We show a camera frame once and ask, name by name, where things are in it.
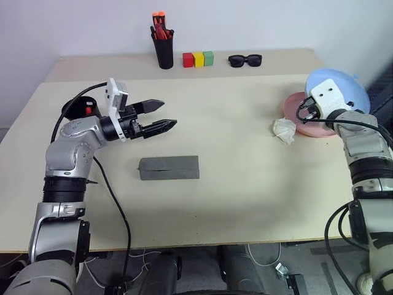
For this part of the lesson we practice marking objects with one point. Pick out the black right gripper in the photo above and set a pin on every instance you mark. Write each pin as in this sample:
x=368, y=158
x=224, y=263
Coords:
x=308, y=110

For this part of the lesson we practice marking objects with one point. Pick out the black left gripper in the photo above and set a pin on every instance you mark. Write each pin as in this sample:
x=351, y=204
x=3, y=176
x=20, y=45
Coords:
x=130, y=126

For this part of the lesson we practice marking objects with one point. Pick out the grey felt glasses case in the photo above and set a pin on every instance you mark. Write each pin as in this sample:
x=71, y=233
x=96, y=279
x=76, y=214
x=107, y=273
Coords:
x=169, y=169

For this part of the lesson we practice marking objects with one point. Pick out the red and black marker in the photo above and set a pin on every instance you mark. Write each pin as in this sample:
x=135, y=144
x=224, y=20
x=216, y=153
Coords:
x=88, y=110

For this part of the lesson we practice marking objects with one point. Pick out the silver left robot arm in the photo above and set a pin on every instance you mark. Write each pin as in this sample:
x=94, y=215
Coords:
x=67, y=153

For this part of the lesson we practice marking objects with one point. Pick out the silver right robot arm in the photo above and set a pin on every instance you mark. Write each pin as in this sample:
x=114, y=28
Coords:
x=365, y=144

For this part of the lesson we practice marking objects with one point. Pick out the pink plate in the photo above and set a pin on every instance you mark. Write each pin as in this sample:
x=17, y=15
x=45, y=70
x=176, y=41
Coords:
x=291, y=104

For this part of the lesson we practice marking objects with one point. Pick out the crumpled white paper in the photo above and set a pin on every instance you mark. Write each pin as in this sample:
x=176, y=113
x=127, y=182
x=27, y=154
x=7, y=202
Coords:
x=284, y=129

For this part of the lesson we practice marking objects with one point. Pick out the light blue plate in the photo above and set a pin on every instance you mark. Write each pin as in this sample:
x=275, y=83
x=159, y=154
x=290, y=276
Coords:
x=353, y=89

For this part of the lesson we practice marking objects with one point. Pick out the tall black pen cup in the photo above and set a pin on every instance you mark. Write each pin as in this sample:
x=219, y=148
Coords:
x=164, y=53

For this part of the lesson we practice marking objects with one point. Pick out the red cube block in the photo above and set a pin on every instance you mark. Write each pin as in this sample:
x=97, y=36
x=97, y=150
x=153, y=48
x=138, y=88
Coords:
x=187, y=60

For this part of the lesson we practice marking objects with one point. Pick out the yellow cube block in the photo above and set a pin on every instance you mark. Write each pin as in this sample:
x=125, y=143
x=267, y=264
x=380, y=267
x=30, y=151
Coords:
x=198, y=60

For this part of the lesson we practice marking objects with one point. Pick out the dark chair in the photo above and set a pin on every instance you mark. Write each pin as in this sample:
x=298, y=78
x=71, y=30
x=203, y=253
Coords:
x=382, y=92

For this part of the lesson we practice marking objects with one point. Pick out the green cube block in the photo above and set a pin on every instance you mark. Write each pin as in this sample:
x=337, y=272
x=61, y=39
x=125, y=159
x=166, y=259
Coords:
x=208, y=58

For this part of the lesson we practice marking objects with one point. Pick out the low round black holder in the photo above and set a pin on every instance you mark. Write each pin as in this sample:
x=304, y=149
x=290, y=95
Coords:
x=73, y=112

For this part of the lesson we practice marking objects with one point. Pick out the red pen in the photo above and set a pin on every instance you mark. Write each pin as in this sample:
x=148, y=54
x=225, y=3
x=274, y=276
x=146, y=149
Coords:
x=160, y=33

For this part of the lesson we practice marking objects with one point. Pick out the black sunglasses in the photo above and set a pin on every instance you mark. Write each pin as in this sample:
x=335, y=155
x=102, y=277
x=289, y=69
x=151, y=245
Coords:
x=236, y=61

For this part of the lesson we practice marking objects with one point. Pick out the orange capped pen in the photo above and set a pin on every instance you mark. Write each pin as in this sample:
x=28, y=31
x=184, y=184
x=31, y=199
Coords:
x=154, y=15
x=161, y=14

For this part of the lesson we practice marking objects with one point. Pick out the dark rounded shape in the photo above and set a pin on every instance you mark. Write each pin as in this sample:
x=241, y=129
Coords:
x=242, y=270

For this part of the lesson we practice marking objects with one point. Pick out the black floor box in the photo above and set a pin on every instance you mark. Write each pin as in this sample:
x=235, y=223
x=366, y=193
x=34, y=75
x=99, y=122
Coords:
x=296, y=284

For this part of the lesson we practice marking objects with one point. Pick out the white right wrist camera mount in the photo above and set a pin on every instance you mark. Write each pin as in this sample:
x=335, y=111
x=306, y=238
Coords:
x=327, y=95

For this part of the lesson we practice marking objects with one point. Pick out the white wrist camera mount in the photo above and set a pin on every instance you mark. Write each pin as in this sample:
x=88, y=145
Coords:
x=113, y=92
x=327, y=95

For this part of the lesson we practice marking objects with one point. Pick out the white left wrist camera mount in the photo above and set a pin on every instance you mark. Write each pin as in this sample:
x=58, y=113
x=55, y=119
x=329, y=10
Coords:
x=113, y=92

